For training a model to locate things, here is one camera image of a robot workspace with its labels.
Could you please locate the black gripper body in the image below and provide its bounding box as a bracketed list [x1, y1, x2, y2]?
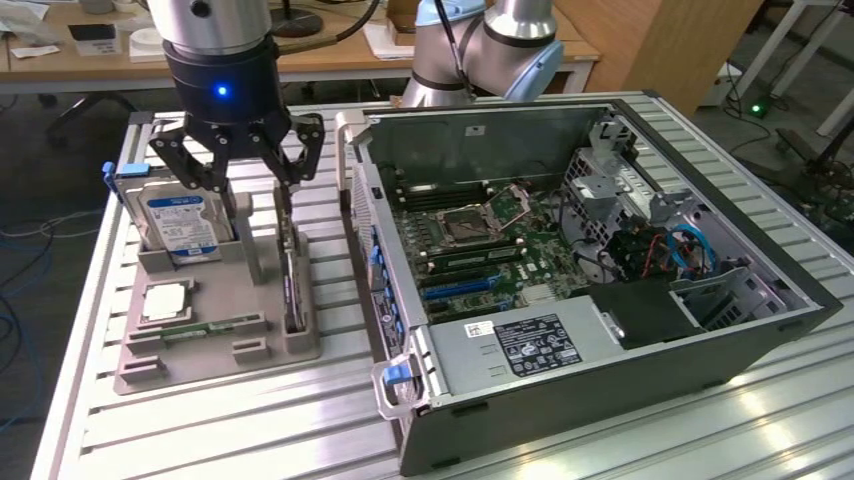
[164, 37, 289, 161]

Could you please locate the graphics card with metal bracket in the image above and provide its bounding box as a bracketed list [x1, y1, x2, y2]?
[272, 178, 314, 335]

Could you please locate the white round tape box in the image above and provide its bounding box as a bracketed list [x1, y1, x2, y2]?
[128, 27, 165, 64]

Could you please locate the black round lamp base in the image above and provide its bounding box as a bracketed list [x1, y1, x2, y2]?
[269, 0, 325, 39]

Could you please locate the black office chair base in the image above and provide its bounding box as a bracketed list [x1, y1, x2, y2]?
[38, 87, 181, 149]

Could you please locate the white box with black top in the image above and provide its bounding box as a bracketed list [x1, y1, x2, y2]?
[68, 23, 125, 57]

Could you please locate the wooden desk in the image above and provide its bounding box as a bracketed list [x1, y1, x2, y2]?
[0, 0, 601, 109]

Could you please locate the white paper stack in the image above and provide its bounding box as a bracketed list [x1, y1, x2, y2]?
[361, 20, 420, 61]

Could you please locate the grey parts rack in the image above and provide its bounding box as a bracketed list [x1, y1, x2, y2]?
[112, 192, 326, 397]

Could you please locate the silver CPU chip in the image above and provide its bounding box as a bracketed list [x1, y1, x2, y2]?
[141, 285, 190, 321]

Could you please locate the brown cardboard box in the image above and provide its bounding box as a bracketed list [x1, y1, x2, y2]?
[384, 0, 422, 32]

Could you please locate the silver CPU socket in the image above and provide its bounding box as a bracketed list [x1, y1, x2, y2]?
[483, 183, 536, 225]

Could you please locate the green RAM stick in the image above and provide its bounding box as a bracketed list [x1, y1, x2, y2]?
[425, 243, 525, 267]
[162, 319, 253, 344]

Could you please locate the blue expansion slot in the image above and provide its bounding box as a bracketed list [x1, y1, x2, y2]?
[417, 278, 503, 302]

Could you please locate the green motherboard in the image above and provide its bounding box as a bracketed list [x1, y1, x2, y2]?
[389, 169, 595, 326]

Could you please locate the silver metal drive cage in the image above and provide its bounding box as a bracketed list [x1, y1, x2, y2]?
[557, 115, 668, 246]

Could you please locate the grey power supply unit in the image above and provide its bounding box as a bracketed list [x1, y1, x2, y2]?
[425, 294, 628, 397]

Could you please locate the wooden cabinet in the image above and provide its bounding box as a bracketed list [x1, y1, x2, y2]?
[585, 0, 765, 121]

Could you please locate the black plastic shroud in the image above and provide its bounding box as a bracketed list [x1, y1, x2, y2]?
[589, 278, 709, 350]

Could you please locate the open black PC case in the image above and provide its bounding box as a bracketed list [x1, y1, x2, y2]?
[332, 97, 845, 479]

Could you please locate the silver disk bay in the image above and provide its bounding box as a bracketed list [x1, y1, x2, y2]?
[668, 264, 792, 332]

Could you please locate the hard disk with blue bracket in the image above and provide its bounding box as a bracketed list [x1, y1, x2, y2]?
[98, 157, 232, 266]

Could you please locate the thick black hose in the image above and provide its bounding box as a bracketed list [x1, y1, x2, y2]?
[269, 0, 376, 54]

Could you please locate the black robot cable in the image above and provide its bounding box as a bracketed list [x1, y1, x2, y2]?
[430, 0, 479, 99]

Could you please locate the red and yellow wire bundle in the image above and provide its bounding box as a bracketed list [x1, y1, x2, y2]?
[639, 229, 676, 281]

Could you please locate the blue data wire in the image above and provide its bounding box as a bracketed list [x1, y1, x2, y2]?
[665, 223, 720, 275]

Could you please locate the white desk frame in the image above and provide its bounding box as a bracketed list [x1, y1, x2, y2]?
[729, 0, 854, 137]

